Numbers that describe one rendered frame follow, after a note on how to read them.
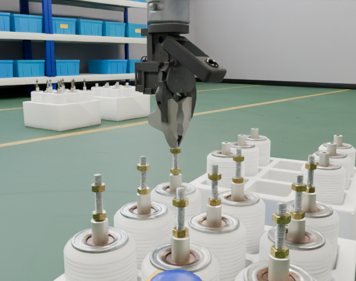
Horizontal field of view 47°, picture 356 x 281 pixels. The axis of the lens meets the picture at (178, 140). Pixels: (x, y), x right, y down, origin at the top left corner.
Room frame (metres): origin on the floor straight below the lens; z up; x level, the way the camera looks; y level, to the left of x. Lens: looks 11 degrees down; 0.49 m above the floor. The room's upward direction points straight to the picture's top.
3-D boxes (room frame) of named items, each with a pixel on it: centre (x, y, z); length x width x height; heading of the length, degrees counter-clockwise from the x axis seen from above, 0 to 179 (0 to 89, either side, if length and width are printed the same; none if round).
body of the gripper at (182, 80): (0.74, 0.02, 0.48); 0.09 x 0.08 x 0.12; 49
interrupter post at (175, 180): (0.72, 0.00, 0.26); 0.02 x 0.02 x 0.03
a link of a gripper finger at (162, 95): (0.70, 0.02, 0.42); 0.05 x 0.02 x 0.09; 139
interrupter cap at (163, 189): (0.72, 0.00, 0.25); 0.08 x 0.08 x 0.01
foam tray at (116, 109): (3.47, 0.51, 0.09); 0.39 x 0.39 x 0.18; 52
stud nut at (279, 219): (0.41, -0.11, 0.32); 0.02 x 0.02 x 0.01; 47
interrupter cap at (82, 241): (0.51, 0.10, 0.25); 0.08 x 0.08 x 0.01
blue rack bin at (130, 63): (6.65, 0.80, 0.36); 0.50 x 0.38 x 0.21; 49
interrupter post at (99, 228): (0.51, 0.10, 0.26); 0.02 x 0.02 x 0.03
